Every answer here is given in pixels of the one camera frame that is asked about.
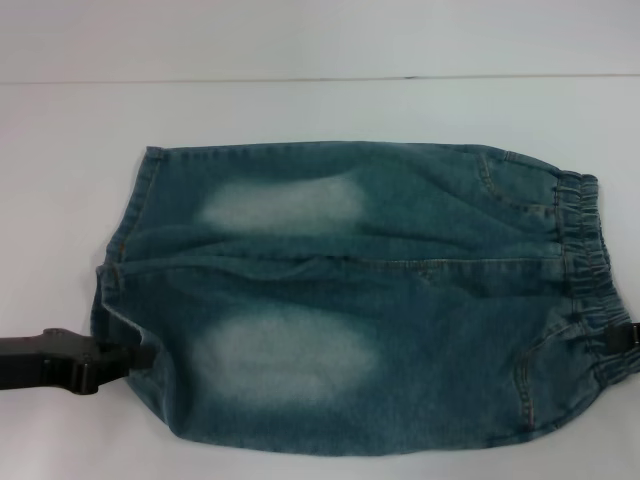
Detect blue denim shorts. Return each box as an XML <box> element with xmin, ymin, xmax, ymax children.
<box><xmin>89</xmin><ymin>144</ymin><xmax>634</xmax><ymax>446</ymax></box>

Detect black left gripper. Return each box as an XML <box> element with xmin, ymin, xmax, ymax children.
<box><xmin>0</xmin><ymin>327</ymin><xmax>157</xmax><ymax>400</ymax></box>

